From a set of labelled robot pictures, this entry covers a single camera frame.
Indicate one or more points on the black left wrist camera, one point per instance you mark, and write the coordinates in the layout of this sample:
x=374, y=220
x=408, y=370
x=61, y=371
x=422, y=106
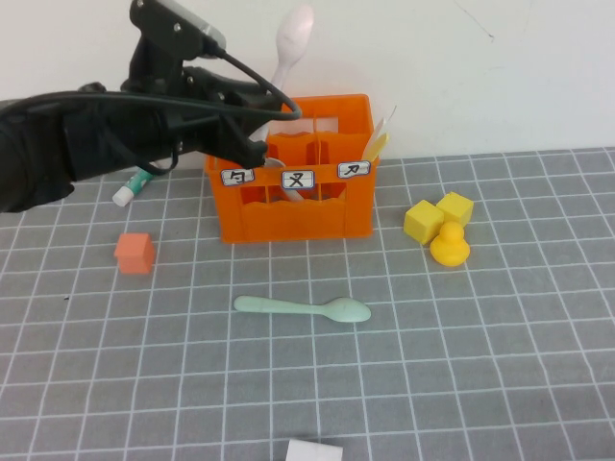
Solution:
x=178, y=21

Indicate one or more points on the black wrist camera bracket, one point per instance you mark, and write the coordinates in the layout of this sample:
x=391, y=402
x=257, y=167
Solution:
x=158, y=62

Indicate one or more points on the white label fork character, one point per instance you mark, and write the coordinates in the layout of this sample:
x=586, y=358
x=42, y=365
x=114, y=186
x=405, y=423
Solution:
x=298, y=179

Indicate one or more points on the white label knife character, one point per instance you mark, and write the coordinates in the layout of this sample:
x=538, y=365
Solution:
x=353, y=169

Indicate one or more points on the white label spoon character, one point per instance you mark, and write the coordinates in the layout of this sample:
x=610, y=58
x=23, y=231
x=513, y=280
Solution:
x=238, y=177

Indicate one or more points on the yellow foam cube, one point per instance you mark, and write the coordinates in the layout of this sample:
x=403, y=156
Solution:
x=456, y=206
x=422, y=221

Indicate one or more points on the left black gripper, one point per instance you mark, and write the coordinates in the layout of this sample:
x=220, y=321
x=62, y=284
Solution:
x=197, y=110

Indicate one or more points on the white paper card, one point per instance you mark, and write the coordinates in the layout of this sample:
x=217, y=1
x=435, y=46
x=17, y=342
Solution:
x=312, y=451

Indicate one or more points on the orange foam block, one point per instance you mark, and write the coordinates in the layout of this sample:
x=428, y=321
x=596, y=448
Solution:
x=134, y=254

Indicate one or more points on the pink plastic spoon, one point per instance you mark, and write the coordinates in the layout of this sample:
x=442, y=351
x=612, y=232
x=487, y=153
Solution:
x=295, y=29

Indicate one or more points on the yellow rubber duck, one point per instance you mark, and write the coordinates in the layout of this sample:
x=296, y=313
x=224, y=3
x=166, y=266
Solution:
x=449, y=249

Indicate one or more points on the mint green plastic spoon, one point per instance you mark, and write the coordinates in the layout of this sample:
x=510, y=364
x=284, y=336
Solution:
x=346, y=311

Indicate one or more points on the yellow plastic knife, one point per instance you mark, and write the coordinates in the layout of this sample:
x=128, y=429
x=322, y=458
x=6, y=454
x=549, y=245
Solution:
x=377, y=146

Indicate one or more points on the grey plastic fork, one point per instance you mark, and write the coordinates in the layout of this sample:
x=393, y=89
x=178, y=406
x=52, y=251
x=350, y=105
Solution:
x=276, y=163

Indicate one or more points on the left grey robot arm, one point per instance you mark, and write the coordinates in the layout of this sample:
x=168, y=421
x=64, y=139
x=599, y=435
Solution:
x=38, y=144

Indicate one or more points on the orange plastic cutlery holder crate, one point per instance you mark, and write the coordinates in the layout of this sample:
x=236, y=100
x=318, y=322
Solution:
x=288, y=225

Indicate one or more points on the white green glue stick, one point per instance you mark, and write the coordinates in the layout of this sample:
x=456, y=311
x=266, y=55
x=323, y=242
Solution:
x=127, y=192

